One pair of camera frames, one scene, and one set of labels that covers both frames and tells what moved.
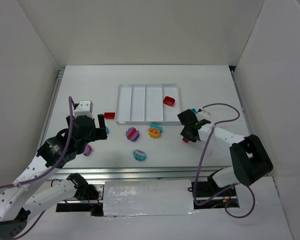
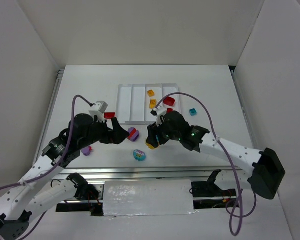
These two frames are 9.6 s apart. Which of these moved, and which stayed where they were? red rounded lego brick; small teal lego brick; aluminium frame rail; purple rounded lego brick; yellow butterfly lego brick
Moved: yellow butterfly lego brick
Stayed: small teal lego brick; aluminium frame rail; red rounded lego brick; purple rounded lego brick
